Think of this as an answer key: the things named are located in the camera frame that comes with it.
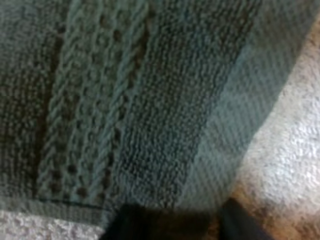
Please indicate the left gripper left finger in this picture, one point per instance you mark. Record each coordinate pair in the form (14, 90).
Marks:
(135, 225)

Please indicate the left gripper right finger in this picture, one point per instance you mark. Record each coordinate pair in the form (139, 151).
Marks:
(237, 222)

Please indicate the dark grey-green towel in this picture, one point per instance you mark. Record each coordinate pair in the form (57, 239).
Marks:
(140, 100)

